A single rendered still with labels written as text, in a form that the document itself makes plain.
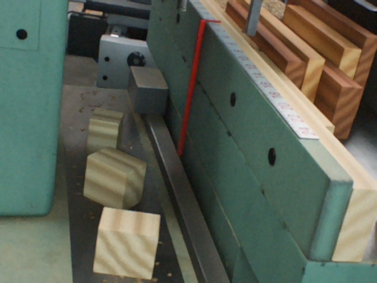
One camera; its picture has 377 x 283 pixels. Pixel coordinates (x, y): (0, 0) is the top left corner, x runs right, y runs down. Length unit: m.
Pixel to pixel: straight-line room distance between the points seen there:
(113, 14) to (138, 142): 0.57
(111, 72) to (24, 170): 0.66
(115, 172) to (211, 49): 0.14
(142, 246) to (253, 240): 0.09
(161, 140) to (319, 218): 0.35
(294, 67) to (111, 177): 0.19
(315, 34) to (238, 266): 0.26
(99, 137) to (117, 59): 0.51
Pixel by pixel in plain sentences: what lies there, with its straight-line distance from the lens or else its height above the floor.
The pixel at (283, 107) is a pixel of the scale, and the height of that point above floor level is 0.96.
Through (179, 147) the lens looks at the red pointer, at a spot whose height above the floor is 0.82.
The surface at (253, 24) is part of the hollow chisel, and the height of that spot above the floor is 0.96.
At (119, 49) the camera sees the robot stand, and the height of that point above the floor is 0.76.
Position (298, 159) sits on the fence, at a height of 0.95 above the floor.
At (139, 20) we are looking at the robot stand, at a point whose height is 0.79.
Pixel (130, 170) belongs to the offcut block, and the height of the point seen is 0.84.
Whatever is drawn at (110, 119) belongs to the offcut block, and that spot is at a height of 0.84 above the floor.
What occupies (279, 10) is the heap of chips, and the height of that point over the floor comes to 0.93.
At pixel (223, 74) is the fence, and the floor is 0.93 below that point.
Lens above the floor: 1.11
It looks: 25 degrees down
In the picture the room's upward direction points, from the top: 10 degrees clockwise
